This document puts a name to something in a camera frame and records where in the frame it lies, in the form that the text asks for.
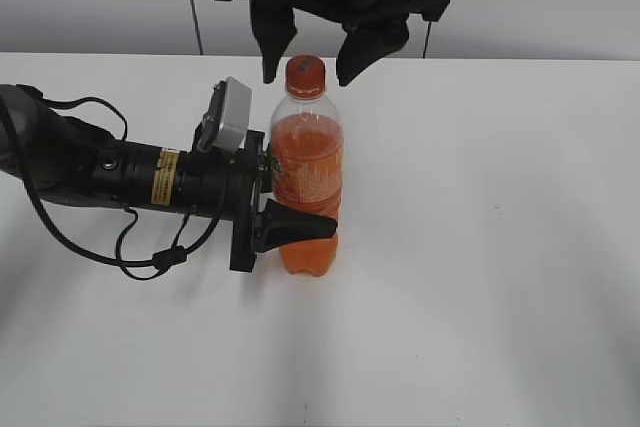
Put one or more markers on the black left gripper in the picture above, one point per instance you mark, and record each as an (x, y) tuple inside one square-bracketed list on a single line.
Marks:
[(277, 225)]

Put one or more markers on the orange bottle cap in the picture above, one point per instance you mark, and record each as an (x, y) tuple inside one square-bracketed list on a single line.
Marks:
[(305, 77)]

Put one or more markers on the orange soda plastic bottle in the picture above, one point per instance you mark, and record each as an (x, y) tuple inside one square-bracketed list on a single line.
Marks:
[(306, 140)]

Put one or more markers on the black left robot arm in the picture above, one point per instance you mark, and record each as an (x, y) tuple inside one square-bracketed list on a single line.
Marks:
[(225, 175)]

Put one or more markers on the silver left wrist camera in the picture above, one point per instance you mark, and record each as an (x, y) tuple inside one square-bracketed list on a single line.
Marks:
[(225, 123)]

